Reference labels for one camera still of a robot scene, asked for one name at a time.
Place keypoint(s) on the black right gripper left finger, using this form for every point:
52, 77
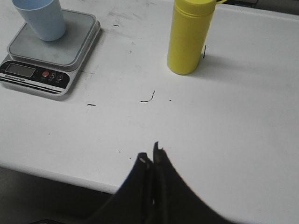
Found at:
131, 203

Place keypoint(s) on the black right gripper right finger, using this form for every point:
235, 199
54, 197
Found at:
174, 201

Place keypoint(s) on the yellow squeeze bottle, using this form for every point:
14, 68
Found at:
191, 20

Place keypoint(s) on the light blue plastic cup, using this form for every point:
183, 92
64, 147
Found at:
45, 17

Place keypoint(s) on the silver electronic kitchen scale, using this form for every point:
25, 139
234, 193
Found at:
45, 68

